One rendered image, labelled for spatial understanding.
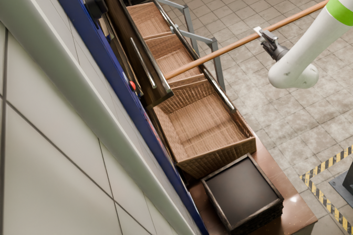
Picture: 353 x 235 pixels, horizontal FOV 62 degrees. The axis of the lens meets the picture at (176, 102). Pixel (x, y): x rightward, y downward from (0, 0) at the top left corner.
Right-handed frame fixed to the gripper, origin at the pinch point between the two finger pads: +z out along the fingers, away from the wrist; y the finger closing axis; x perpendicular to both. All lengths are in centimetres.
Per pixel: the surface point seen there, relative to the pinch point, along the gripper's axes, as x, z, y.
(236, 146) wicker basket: -31, -25, 47
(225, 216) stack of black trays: -55, -58, 39
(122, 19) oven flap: -59, 30, -21
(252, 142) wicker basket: -22, -25, 51
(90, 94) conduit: -65, -91, -88
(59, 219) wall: -69, -96, -86
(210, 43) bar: -13.3, 38.4, 25.0
